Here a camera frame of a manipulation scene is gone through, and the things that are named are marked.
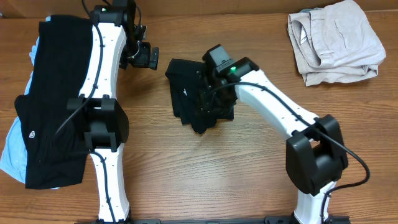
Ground folded beige pants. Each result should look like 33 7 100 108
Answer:
287 1 386 86

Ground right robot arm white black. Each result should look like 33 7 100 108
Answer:
199 45 350 223

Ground black t-shirt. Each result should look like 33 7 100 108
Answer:
165 58 234 134

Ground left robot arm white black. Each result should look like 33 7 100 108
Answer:
66 0 159 223

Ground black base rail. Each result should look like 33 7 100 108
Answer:
75 216 351 224

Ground black polo shirt with logo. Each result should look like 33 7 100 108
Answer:
14 15 93 189

